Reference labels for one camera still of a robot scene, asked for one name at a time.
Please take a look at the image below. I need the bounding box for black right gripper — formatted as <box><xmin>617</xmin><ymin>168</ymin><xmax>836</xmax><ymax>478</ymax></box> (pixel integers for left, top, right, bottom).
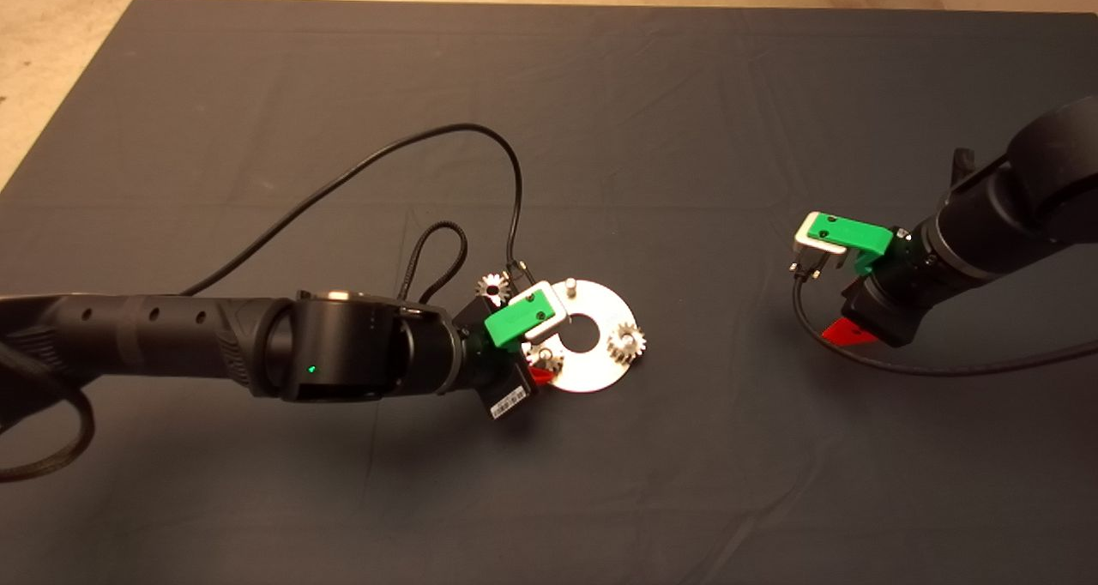
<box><xmin>821</xmin><ymin>223</ymin><xmax>936</xmax><ymax>347</ymax></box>

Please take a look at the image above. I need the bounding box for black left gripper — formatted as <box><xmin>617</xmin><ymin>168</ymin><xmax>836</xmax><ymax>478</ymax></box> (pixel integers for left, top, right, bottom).
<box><xmin>453</xmin><ymin>298</ymin><xmax>555</xmax><ymax>421</ymax></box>

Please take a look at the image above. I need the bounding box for dark gear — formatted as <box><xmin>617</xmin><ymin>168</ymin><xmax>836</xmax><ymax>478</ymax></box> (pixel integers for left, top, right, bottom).
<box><xmin>606</xmin><ymin>323</ymin><xmax>648</xmax><ymax>365</ymax></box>

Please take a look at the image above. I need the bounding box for braided black left gripper cable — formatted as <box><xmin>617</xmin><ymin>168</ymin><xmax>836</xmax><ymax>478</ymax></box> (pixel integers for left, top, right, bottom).
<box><xmin>396</xmin><ymin>220</ymin><xmax>469</xmax><ymax>305</ymax></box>

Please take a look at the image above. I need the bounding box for dark grey table cloth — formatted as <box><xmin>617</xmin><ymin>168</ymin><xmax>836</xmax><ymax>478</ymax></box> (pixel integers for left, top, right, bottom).
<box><xmin>0</xmin><ymin>0</ymin><xmax>1098</xmax><ymax>585</ymax></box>

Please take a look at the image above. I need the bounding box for green left camera mount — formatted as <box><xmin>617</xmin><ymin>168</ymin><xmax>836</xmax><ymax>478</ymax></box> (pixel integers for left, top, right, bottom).
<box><xmin>484</xmin><ymin>285</ymin><xmax>557</xmax><ymax>347</ymax></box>

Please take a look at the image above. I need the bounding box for green right camera mount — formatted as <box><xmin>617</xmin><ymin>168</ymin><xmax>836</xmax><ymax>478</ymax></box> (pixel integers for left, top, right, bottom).
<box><xmin>811</xmin><ymin>213</ymin><xmax>893</xmax><ymax>275</ymax></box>

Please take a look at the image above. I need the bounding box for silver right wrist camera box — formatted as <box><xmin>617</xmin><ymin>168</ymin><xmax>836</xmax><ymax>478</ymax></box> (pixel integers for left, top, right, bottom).
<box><xmin>793</xmin><ymin>211</ymin><xmax>846</xmax><ymax>277</ymax></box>

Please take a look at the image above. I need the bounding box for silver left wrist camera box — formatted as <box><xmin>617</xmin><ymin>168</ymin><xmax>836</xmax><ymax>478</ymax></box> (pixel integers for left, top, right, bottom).
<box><xmin>515</xmin><ymin>281</ymin><xmax>571</xmax><ymax>341</ymax></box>

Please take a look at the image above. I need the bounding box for round metal carrier plate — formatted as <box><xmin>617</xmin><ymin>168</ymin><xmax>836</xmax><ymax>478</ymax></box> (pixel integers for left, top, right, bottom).
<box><xmin>532</xmin><ymin>280</ymin><xmax>640</xmax><ymax>394</ymax></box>

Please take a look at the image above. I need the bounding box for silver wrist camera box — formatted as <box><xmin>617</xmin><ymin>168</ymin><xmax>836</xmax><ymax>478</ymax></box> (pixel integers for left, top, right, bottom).
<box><xmin>793</xmin><ymin>211</ymin><xmax>846</xmax><ymax>277</ymax></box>
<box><xmin>515</xmin><ymin>281</ymin><xmax>571</xmax><ymax>341</ymax></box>

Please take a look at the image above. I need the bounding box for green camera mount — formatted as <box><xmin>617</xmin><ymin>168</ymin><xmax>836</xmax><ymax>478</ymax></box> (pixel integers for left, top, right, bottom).
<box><xmin>484</xmin><ymin>285</ymin><xmax>557</xmax><ymax>347</ymax></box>
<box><xmin>811</xmin><ymin>213</ymin><xmax>893</xmax><ymax>275</ymax></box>

